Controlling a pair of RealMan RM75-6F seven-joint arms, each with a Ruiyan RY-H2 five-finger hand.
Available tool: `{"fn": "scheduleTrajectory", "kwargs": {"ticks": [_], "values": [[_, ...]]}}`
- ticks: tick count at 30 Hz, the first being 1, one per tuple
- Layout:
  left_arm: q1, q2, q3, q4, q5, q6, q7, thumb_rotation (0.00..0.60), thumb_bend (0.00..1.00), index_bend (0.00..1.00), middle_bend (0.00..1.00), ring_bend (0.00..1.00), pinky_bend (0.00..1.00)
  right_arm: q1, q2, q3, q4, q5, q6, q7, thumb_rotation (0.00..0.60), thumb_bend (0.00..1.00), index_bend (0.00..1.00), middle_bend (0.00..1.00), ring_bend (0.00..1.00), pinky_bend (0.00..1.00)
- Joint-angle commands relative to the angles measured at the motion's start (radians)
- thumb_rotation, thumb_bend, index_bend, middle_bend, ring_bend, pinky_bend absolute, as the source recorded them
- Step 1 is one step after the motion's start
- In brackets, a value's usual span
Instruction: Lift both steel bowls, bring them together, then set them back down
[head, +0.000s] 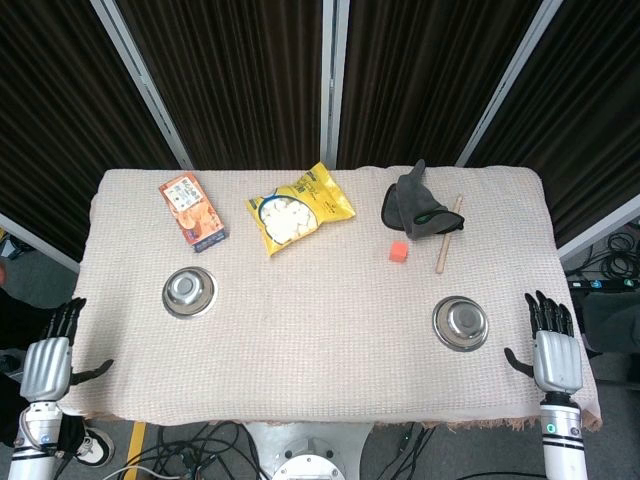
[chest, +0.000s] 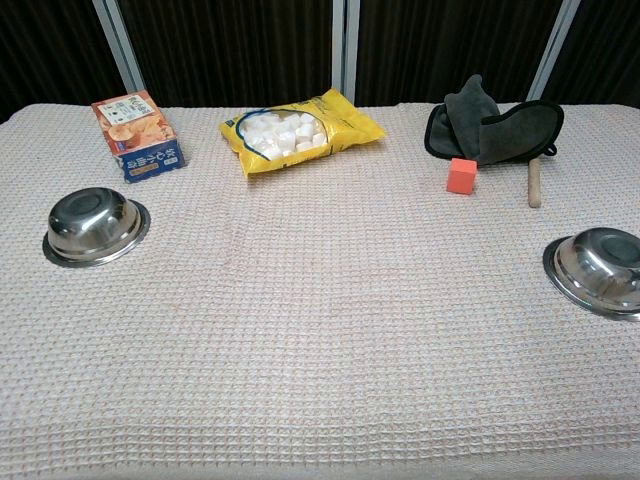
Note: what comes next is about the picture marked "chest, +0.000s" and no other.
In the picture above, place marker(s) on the wooden stick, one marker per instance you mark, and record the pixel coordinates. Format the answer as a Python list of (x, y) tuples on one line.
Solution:
[(534, 184)]

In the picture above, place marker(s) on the stainless steel bowl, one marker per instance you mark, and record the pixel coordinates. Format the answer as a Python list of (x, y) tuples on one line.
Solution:
[(90, 225), (600, 270)]

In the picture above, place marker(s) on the orange blue cookie box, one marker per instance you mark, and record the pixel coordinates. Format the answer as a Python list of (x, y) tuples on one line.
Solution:
[(136, 131)]

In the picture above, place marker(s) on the grey cloth with black trim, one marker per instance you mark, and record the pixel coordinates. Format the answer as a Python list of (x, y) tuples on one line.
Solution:
[(492, 132)]

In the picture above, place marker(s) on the dark curtain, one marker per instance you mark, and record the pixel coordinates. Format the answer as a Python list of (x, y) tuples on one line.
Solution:
[(235, 50)]

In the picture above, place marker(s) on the beige waffle-weave tablecloth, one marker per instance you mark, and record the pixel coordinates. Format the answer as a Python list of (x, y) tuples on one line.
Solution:
[(320, 320)]

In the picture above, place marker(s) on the yellow bag of marshmallows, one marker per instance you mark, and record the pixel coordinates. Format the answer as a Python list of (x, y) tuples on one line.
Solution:
[(295, 132)]

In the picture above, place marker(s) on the orange foam block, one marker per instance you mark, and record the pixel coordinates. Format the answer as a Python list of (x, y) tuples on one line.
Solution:
[(462, 176)]

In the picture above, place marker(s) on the grey metal frame post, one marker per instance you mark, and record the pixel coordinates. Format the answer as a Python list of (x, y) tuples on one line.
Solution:
[(552, 50), (346, 47), (120, 45)]

